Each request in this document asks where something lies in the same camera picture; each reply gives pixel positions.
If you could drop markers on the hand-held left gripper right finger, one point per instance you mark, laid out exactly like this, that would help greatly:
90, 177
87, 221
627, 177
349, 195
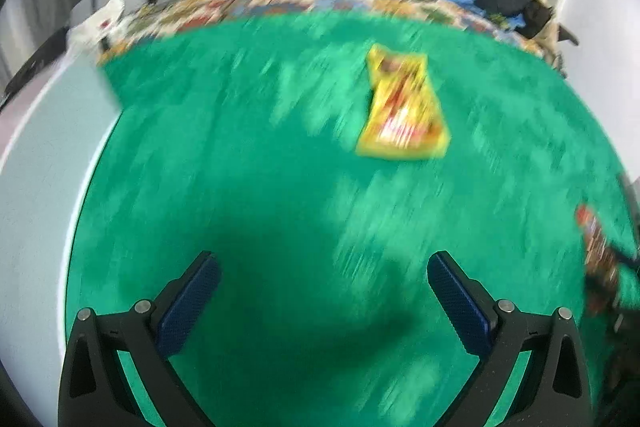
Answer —
457, 302

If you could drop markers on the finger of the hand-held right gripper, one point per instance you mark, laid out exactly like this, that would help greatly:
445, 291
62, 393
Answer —
627, 258

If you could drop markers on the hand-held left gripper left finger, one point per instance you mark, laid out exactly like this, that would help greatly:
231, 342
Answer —
192, 302

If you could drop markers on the red and yellow snack packet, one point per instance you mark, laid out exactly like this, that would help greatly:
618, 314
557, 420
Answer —
597, 257

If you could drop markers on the white storage box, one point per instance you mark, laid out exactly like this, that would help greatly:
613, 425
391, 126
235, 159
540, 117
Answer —
40, 182

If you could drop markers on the green patterned blanket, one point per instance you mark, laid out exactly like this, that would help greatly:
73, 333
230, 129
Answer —
300, 207

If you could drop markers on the yellow sausage snack packet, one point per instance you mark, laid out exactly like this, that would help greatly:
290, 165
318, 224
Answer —
402, 117

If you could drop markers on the floral bedsheet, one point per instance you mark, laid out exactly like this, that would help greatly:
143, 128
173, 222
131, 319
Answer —
200, 9

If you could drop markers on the white plastic bag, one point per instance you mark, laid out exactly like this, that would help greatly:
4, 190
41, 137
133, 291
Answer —
100, 22

